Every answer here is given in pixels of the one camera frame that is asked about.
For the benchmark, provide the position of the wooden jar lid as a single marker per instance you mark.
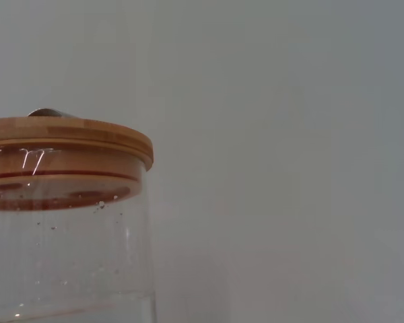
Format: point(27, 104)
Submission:
point(70, 138)

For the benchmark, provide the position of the metal lid knob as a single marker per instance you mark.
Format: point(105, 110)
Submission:
point(50, 112)

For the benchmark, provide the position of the glass water dispenser jar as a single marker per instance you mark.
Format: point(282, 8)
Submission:
point(70, 262)

